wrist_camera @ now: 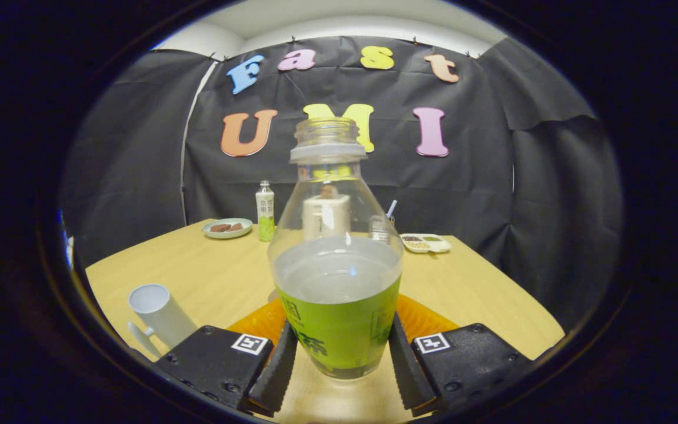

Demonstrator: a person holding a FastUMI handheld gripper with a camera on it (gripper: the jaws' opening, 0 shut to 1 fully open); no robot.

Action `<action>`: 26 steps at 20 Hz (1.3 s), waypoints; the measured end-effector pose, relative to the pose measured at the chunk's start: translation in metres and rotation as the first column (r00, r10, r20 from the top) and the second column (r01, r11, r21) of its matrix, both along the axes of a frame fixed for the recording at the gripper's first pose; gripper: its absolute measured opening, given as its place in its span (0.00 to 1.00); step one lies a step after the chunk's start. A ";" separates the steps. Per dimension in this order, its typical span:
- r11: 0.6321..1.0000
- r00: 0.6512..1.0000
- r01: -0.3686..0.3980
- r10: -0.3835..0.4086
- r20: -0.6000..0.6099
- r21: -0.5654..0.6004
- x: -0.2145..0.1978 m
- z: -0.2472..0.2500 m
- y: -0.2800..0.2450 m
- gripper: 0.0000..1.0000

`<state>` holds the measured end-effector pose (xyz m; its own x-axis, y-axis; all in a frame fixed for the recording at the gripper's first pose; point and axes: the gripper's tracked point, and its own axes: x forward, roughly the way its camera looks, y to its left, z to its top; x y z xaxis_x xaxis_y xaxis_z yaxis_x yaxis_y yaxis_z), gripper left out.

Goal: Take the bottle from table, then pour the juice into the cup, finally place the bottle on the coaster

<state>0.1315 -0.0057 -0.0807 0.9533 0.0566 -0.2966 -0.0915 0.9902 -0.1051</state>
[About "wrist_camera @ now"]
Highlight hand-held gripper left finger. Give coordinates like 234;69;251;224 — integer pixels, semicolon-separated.
154;297;298;416

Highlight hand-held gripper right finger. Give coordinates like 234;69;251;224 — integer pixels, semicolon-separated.
387;293;534;416

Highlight clear juice bottle green label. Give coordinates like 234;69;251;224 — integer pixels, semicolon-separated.
267;117;404;380

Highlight white cup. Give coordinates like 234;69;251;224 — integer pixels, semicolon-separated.
127;284;198;360

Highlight tall slim bottle white label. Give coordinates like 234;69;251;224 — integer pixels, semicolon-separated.
255;180;276;243

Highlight wooden table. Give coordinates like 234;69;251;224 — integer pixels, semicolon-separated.
85;219;566;424

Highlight white divided dish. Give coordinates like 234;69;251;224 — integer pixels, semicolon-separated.
401;233;452;254

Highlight pale green plate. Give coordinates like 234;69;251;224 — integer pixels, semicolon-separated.
202;218;254;239

